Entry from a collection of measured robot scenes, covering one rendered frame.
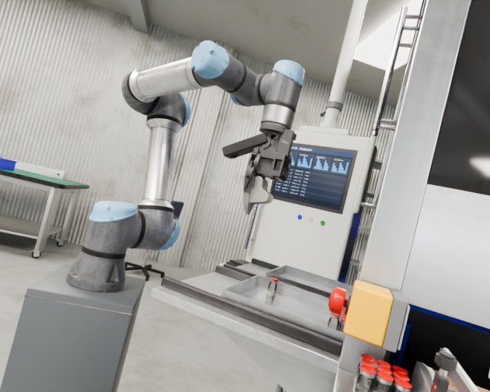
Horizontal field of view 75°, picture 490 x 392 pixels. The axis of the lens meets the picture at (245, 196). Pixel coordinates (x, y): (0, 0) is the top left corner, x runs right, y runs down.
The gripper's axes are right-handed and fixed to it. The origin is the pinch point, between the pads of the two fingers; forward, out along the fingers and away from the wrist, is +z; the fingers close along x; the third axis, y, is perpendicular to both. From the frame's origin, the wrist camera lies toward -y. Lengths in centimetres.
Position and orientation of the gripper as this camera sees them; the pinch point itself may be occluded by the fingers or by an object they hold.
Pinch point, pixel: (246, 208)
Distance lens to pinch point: 76.3
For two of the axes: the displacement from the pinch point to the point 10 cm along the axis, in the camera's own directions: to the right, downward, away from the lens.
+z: -2.5, 9.7, -0.2
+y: 9.1, 2.2, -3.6
